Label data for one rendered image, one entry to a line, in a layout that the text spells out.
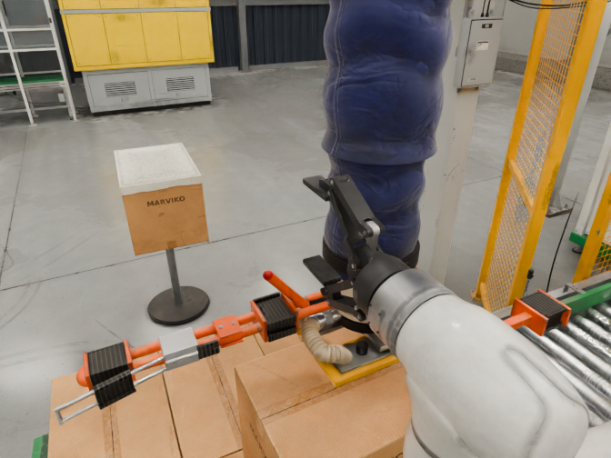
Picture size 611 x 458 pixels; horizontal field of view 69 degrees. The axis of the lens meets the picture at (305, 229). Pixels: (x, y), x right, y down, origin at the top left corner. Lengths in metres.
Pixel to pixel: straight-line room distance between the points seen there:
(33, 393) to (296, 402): 1.90
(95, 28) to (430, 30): 7.38
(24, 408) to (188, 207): 1.31
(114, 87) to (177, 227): 5.84
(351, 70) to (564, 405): 0.62
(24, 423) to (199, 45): 6.66
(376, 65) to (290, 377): 0.85
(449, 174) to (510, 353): 2.11
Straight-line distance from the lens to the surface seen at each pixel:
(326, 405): 1.24
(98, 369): 0.96
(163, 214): 2.46
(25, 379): 3.00
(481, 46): 2.32
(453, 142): 2.43
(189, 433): 1.73
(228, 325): 1.00
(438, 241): 2.66
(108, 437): 1.80
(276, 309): 1.02
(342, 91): 0.85
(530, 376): 0.41
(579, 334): 2.36
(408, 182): 0.90
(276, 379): 1.30
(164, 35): 8.14
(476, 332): 0.42
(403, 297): 0.47
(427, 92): 0.86
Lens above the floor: 1.89
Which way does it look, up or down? 29 degrees down
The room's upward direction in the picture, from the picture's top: straight up
